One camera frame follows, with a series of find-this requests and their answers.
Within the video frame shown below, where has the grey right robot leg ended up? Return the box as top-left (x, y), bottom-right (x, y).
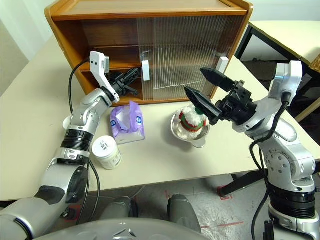
top-left (166, 193), bottom-right (202, 235)

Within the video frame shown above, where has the silver robot torso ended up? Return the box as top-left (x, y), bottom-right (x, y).
top-left (32, 217), bottom-right (208, 240)

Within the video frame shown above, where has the ribbed clear sliding door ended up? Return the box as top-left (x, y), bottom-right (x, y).
top-left (152, 15), bottom-right (247, 101)
top-left (136, 16), bottom-right (218, 101)

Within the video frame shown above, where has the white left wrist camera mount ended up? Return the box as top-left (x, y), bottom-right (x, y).
top-left (89, 51), bottom-right (120, 104)

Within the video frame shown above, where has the metal bowl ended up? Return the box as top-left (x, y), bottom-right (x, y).
top-left (170, 109), bottom-right (211, 149)

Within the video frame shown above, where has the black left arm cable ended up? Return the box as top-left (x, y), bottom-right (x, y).
top-left (68, 57), bottom-right (101, 225)

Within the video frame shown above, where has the white plush bear toy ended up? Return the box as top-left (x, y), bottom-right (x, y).
top-left (174, 104), bottom-right (210, 138)

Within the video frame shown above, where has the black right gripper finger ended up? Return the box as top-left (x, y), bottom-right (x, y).
top-left (200, 67), bottom-right (236, 93)
top-left (184, 86), bottom-right (223, 126)

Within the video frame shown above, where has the wicker chair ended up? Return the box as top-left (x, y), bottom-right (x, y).
top-left (309, 47), bottom-right (320, 74)

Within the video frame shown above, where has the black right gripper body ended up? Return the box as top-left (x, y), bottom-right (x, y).
top-left (216, 79), bottom-right (257, 125)

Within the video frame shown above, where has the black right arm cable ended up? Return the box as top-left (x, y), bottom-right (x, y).
top-left (249, 91), bottom-right (293, 240)

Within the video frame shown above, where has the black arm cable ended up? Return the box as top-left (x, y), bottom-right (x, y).
top-left (68, 57), bottom-right (101, 225)
top-left (249, 91), bottom-right (293, 240)

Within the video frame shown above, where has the wooden cabinet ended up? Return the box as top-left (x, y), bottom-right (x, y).
top-left (44, 0), bottom-right (254, 105)

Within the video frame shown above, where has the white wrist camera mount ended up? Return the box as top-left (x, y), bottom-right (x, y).
top-left (232, 60), bottom-right (304, 133)
top-left (89, 51), bottom-right (120, 104)

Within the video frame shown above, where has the black table leg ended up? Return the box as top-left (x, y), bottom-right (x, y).
top-left (219, 171), bottom-right (267, 196)

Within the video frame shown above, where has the purple tissue box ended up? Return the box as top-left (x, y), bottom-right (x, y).
top-left (109, 100), bottom-right (146, 146)

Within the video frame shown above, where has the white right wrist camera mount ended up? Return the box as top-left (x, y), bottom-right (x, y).
top-left (232, 60), bottom-right (304, 133)

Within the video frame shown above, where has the beige black-framed side table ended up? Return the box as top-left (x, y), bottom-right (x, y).
top-left (234, 19), bottom-right (320, 123)

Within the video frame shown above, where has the grey robot leg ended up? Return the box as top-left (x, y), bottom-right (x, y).
top-left (98, 196), bottom-right (140, 221)
top-left (166, 193), bottom-right (202, 235)

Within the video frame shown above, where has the grey left robot leg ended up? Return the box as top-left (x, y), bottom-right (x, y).
top-left (98, 196), bottom-right (140, 221)

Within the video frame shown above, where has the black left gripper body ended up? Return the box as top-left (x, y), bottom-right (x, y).
top-left (107, 72), bottom-right (129, 97)

